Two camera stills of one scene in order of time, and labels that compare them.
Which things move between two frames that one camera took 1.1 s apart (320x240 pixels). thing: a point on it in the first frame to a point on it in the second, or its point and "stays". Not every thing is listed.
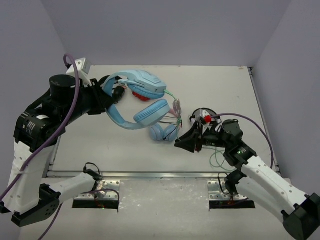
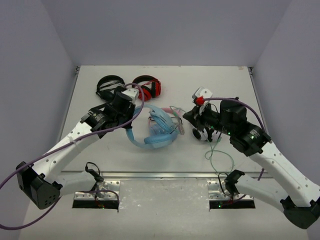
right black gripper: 192,140 to 194,117
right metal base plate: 215,192 stays
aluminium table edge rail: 142,174 stays
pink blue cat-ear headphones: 168,132 to 170,119
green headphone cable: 179,122 to 179,107
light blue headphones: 144,84 to 158,138
